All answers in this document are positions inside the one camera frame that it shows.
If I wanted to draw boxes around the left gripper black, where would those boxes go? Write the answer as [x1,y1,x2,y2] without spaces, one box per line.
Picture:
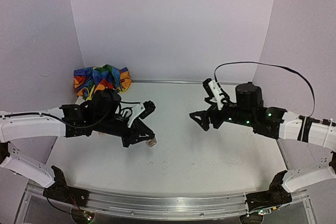
[95,115,156,149]

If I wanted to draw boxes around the glitter nail polish bottle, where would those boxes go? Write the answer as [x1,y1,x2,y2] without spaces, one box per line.
[146,138,157,148]

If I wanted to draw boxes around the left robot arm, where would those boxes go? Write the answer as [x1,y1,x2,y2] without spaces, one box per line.
[1,89,155,201]

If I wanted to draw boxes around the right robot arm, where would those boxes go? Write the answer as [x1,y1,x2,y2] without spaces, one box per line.
[190,79,335,215]

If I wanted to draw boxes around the colourful patchwork sleeve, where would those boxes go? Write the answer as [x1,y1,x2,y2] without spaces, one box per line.
[73,65,132,101]

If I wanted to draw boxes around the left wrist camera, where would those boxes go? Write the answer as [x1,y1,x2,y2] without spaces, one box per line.
[128,101,156,128]

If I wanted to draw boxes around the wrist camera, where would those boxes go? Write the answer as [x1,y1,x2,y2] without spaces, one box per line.
[128,101,156,128]
[203,78,230,111]

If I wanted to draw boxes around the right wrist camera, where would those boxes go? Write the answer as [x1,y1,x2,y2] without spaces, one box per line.
[203,78,230,111]

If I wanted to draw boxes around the aluminium front rail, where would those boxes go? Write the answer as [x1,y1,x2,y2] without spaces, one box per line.
[15,182,317,223]

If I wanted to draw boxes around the black right camera cable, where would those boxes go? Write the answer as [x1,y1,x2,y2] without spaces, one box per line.
[214,61,316,117]

